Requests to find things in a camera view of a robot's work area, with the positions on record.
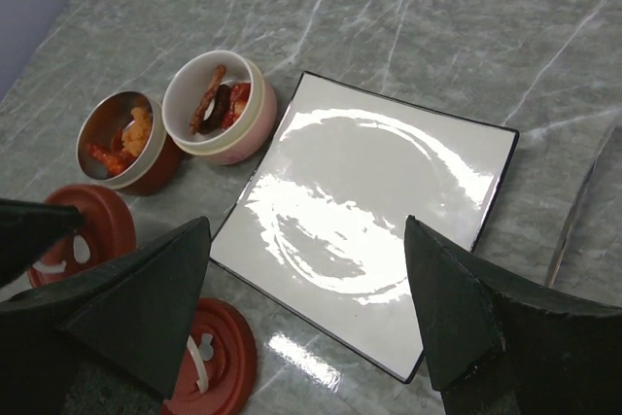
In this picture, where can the brown chicken wing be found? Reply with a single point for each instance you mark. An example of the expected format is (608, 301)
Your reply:
(116, 144)

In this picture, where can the red lid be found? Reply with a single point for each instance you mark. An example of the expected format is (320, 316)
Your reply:
(109, 232)
(219, 367)

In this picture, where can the red chicken drumstick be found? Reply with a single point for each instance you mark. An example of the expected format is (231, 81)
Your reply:
(115, 162)

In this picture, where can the white pink bowl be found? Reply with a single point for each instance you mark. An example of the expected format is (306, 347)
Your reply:
(246, 135)

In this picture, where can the dark octopus tentacle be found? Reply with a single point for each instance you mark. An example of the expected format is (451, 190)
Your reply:
(220, 116)

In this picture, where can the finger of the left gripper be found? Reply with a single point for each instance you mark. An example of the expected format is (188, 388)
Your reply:
(29, 229)

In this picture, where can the white rectangular plate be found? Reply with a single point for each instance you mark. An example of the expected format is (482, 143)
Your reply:
(319, 227)

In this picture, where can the steel bowl red base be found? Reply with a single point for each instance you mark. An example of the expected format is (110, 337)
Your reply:
(152, 169)

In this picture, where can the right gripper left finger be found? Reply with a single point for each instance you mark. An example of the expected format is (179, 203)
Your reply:
(109, 340)

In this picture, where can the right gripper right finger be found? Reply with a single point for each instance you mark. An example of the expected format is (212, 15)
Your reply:
(497, 343)

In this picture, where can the red bone-shaped meat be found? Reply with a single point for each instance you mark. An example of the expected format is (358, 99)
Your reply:
(239, 97)

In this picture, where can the orange fried nugget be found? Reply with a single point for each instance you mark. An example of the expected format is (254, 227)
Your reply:
(135, 138)

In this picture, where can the metal tongs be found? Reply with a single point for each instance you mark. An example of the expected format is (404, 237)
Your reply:
(573, 214)

